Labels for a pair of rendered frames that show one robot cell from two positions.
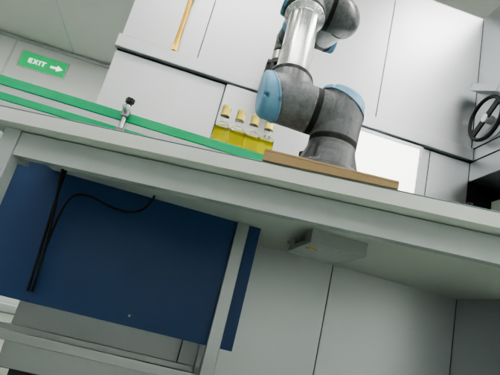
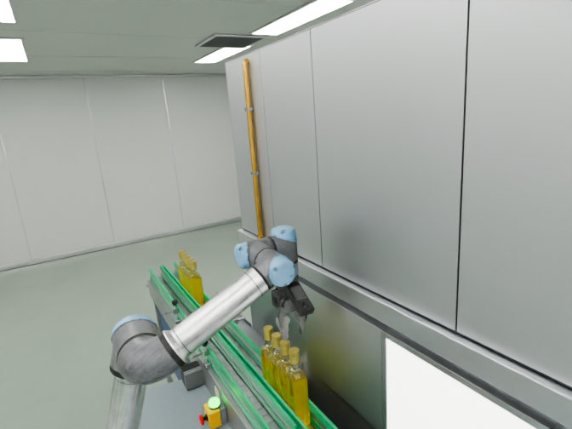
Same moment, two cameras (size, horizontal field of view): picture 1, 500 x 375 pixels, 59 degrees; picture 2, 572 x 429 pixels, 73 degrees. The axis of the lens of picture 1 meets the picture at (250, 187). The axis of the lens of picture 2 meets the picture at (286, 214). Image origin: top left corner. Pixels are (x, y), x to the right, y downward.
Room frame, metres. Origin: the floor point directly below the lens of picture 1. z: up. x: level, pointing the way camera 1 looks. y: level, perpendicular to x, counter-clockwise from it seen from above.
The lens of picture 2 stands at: (1.13, -1.03, 1.89)
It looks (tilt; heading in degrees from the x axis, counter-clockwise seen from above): 14 degrees down; 68
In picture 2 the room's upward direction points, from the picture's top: 4 degrees counter-clockwise
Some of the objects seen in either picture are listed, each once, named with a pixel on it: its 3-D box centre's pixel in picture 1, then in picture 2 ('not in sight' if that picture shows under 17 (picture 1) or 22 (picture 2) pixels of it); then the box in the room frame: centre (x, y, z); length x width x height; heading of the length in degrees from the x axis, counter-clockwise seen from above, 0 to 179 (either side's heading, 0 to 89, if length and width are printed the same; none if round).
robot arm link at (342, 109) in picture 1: (335, 117); not in sight; (0.97, -0.16, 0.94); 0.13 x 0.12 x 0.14; 96
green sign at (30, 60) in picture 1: (43, 64); not in sight; (4.32, 2.48, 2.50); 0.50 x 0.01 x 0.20; 98
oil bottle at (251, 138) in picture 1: (245, 157); (288, 386); (1.53, 0.04, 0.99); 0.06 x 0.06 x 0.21; 8
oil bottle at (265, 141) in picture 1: (260, 161); (297, 396); (1.54, -0.01, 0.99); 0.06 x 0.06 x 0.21; 8
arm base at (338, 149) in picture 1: (328, 161); not in sight; (0.97, -0.17, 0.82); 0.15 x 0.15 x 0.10
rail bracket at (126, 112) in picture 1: (123, 114); (200, 356); (1.30, 0.44, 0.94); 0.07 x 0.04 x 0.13; 8
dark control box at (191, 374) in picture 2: not in sight; (191, 375); (1.26, 0.55, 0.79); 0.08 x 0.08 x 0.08; 8
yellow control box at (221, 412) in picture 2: not in sight; (214, 414); (1.30, 0.27, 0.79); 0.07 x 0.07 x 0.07; 8
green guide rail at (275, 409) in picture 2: not in sight; (203, 322); (1.37, 0.76, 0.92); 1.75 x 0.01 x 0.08; 98
